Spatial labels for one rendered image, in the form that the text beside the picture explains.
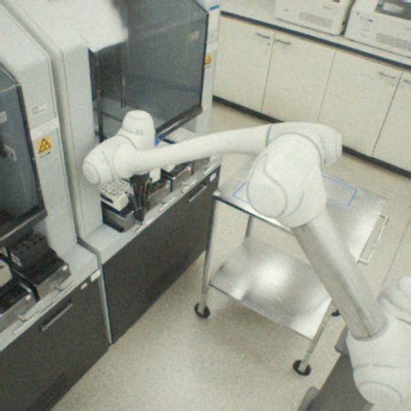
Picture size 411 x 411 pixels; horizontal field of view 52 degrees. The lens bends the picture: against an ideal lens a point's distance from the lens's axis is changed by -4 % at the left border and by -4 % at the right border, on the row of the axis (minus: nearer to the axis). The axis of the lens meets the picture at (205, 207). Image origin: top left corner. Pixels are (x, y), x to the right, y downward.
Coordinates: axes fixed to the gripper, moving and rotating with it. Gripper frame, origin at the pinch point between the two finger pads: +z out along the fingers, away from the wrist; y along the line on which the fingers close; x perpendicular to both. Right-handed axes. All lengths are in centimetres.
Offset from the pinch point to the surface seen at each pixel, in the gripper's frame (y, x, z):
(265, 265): -53, 35, 52
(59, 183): 25.2, -11.4, -23.7
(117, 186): -0.7, -11.2, -6.5
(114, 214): 6.7, -6.7, -0.5
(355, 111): -228, 23, 40
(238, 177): -40.4, 18.7, -2.0
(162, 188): -17.0, -2.5, 0.0
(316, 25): -229, -24, -15
